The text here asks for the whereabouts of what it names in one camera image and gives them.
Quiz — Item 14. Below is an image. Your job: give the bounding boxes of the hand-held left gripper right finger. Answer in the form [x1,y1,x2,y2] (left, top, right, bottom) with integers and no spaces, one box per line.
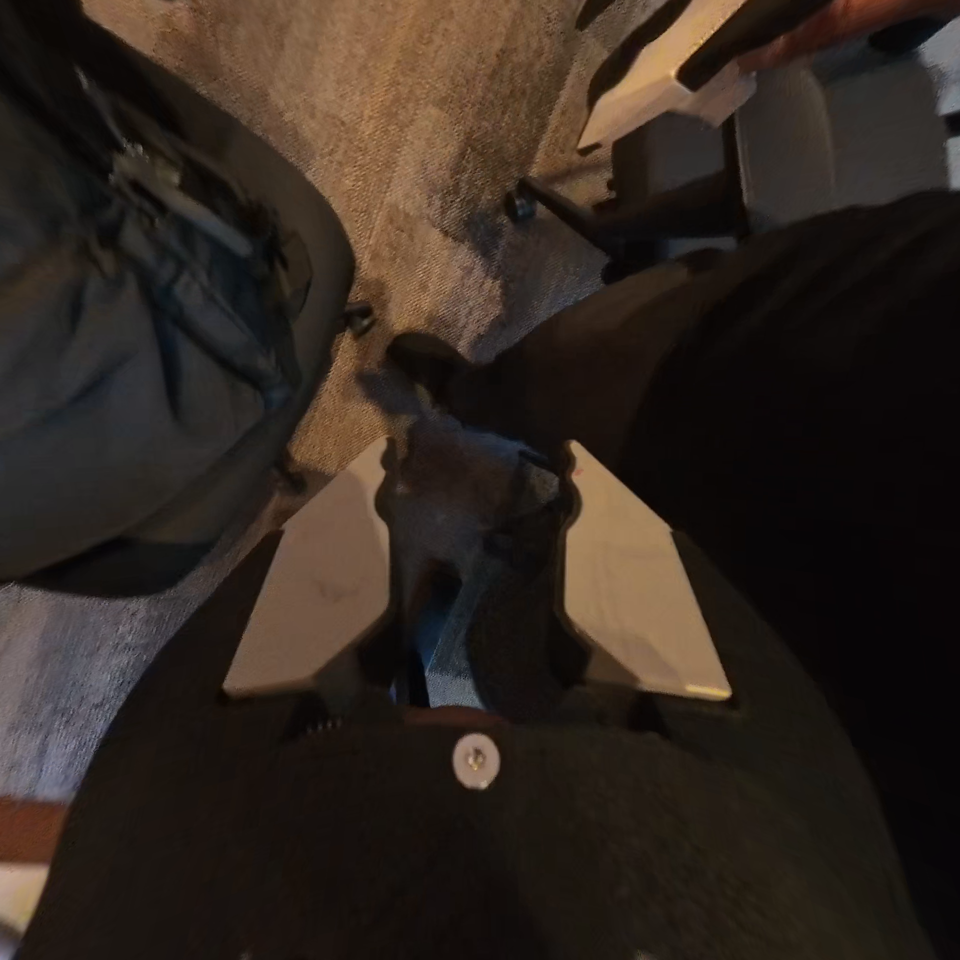
[551,438,735,702]

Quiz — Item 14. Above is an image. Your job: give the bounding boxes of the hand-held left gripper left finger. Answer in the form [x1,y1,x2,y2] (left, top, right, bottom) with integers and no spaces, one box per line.
[221,437,402,699]

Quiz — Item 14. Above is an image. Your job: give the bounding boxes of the person's right hand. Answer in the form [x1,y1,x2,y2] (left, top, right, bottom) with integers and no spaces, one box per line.
[738,0,939,76]

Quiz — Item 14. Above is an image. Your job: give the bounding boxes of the black office chair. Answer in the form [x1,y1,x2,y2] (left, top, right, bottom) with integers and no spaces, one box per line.
[0,0,376,586]
[506,123,751,285]

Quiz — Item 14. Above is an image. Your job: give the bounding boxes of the person's black shoe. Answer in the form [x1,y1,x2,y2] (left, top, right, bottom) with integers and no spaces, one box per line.
[386,333,474,391]

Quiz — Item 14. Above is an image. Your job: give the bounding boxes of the dark grey backpack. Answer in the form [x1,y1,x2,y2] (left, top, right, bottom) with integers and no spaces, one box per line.
[0,67,316,571]

